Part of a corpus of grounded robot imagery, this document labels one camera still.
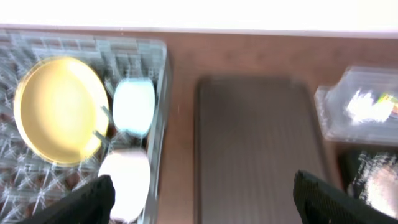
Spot rice and food scraps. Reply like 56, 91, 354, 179
353, 151, 397, 219

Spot clear plastic waste bin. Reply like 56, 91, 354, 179
314, 67, 397, 146

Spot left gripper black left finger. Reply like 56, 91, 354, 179
19, 175, 115, 224

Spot yellow plate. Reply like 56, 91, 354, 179
13, 57, 109, 166

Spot pink bowl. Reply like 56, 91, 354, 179
98, 148, 150, 222

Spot dark brown serving tray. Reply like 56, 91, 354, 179
194, 77, 329, 223

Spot light blue bowl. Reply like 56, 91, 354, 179
113, 78, 155, 138

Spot green orange snack wrapper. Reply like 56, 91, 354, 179
377, 93, 397, 119

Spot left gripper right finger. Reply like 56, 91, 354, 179
293, 170, 397, 224

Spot crumpled white tissue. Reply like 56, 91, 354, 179
345, 90, 388, 123

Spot black tray bin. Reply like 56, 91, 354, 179
338, 146, 397, 203

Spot grey plastic dish rack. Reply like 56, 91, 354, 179
1, 30, 172, 223

